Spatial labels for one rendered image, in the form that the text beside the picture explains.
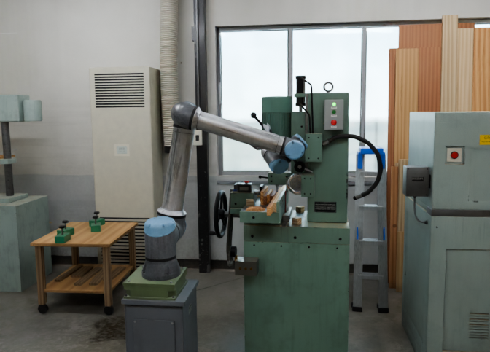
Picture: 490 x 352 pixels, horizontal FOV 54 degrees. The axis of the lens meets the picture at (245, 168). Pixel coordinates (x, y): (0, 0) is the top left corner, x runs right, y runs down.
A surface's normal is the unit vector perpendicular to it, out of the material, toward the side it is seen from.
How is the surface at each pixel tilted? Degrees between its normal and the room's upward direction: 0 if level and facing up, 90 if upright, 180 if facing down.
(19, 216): 90
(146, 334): 90
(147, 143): 90
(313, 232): 90
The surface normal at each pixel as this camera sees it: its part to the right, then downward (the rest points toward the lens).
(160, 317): -0.12, 0.11
